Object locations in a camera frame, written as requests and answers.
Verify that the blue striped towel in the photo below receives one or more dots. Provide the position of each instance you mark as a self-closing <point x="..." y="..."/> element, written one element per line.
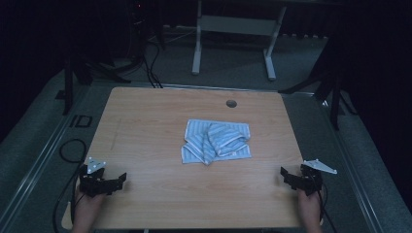
<point x="215" y="142"/>

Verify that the black metal stand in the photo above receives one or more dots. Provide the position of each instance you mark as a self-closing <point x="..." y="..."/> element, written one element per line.
<point x="68" y="93"/>
<point x="335" y="106"/>

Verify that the person's left hand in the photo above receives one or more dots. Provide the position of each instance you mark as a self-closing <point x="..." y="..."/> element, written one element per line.
<point x="88" y="200"/>

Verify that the white metal desk frame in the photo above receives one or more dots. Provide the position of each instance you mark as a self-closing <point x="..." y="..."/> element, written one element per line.
<point x="238" y="25"/>

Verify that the person's right hand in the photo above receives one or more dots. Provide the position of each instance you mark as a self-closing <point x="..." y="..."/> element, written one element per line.
<point x="308" y="200"/>

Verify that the metal floor rail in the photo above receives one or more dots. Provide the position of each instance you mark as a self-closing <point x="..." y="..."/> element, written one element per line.
<point x="35" y="168"/>
<point x="353" y="168"/>

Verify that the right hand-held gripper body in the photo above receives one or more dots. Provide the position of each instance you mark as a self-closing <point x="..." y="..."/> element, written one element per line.
<point x="311" y="181"/>

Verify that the dark equipment tower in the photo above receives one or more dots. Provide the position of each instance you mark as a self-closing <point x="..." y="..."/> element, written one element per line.
<point x="140" y="29"/>

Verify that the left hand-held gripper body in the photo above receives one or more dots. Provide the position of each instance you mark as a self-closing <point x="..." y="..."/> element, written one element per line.
<point x="92" y="183"/>

